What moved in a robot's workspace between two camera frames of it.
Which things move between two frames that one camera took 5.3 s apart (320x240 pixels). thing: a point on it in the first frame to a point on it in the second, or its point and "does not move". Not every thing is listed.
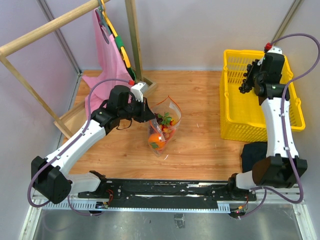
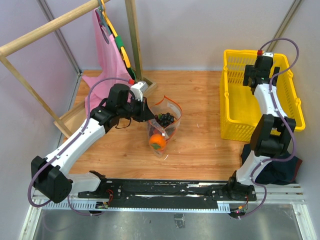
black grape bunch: x=245 y=88 to x=164 y=119
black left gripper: x=146 y=113 does not move
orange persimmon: x=155 y=141 does not move
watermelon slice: x=168 y=134 to x=156 y=131
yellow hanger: x=111 y=24 does not move
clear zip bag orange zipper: x=163 y=126 does not move
